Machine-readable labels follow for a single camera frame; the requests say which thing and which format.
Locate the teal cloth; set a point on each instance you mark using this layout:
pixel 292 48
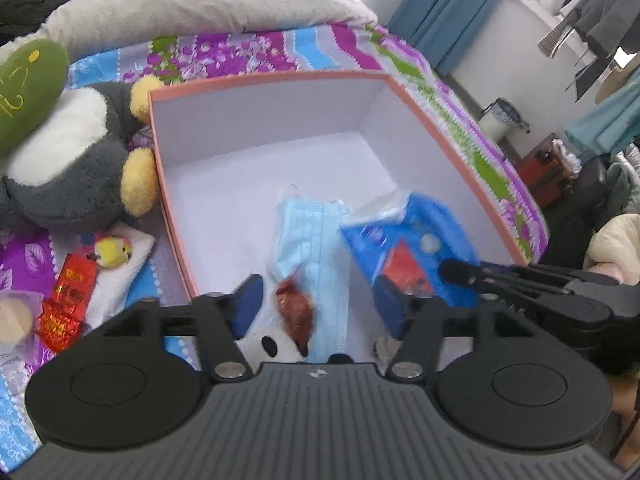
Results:
pixel 610 120

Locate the blue tissue packet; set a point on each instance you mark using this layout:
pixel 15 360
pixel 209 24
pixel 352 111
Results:
pixel 380 235

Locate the small yellow toy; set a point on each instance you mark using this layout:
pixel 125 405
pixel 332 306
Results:
pixel 112 252

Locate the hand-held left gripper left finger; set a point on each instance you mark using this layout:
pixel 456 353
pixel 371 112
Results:
pixel 250 305

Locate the orange-rimmed white box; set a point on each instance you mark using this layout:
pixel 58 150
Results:
pixel 225 185

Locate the colourful printed bedsheet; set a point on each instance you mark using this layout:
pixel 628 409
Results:
pixel 300 50

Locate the black bag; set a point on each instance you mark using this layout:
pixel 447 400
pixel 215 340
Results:
pixel 575 210

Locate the wrapped round pastry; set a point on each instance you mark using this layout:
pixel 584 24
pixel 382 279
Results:
pixel 15 320

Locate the white towel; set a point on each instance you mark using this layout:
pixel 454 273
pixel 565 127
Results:
pixel 135 270

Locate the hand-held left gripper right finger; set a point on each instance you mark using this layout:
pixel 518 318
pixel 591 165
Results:
pixel 390 305

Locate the white plastic bag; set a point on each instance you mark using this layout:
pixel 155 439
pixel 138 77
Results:
pixel 567 155

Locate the hanging dark clothes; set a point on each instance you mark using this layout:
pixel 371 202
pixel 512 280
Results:
pixel 610 10

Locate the blue curtain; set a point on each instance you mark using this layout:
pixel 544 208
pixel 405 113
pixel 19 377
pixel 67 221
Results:
pixel 445 10

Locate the grey green clothing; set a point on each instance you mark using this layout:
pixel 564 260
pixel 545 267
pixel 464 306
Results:
pixel 627 180

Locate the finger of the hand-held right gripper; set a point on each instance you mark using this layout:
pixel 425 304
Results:
pixel 560 305
pixel 460 272

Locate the red candy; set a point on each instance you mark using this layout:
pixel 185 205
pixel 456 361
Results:
pixel 295 310

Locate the cream fluffy cloth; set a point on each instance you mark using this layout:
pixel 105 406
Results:
pixel 617 240

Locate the grey white penguin plush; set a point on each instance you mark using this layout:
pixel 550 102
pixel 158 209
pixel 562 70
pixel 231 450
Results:
pixel 65 175

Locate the green plush toy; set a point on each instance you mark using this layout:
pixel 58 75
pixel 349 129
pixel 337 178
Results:
pixel 30 85

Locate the blue face mask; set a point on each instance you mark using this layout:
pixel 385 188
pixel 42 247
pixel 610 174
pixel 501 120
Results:
pixel 320 230

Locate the white trash bin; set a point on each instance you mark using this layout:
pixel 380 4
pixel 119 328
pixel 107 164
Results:
pixel 497 122

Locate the grey striped cloth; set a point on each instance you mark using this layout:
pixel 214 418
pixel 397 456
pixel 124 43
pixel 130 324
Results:
pixel 554 37

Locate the white black plush toy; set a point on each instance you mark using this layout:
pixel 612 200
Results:
pixel 282 347

